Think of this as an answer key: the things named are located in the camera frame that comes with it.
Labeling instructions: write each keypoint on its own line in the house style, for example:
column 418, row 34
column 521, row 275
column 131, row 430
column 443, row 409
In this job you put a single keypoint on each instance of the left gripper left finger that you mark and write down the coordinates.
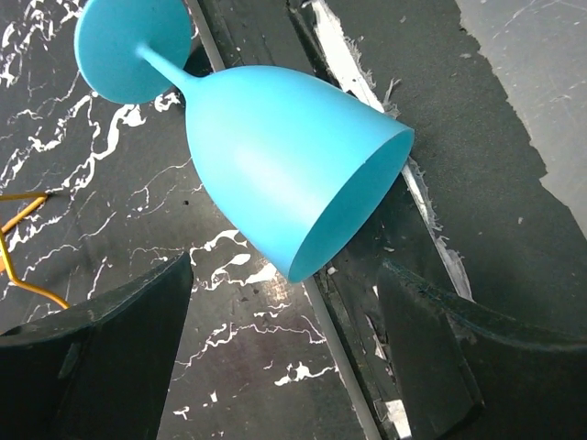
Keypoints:
column 101, row 368

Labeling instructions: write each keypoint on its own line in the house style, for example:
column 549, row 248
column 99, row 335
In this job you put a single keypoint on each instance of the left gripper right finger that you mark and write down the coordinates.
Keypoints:
column 464, row 371

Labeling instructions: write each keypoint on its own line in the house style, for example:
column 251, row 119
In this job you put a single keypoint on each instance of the blue plastic wine glass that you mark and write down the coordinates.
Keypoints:
column 295, row 164

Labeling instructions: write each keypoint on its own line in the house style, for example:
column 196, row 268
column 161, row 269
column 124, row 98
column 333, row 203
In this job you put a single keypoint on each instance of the black base rail with electronics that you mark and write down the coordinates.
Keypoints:
column 255, row 362

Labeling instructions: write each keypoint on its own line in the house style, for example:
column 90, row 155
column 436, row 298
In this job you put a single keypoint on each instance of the gold wire wine glass rack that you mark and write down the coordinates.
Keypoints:
column 24, row 255

